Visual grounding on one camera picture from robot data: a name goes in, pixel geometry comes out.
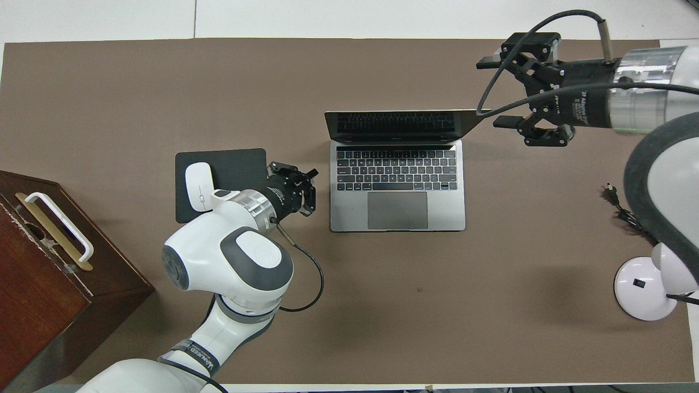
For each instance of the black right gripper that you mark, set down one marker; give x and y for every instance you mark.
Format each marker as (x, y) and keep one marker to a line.
(590, 106)

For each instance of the black mouse pad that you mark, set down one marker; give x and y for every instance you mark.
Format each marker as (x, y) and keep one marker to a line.
(240, 164)

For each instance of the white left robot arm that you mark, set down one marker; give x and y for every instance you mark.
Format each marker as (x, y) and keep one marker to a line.
(229, 262)

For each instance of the white computer mouse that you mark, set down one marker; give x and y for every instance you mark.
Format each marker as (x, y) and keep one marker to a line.
(196, 180)

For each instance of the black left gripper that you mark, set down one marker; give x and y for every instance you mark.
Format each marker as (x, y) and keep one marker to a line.
(284, 197)

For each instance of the brown table mat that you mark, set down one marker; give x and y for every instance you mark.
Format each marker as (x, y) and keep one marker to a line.
(164, 93)

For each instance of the white desk lamp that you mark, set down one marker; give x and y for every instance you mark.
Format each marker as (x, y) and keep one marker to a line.
(639, 289)

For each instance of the dark wooden box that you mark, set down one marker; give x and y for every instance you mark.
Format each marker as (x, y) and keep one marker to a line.
(38, 305)

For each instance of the silver laptop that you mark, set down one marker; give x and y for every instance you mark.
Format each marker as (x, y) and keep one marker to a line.
(396, 210)

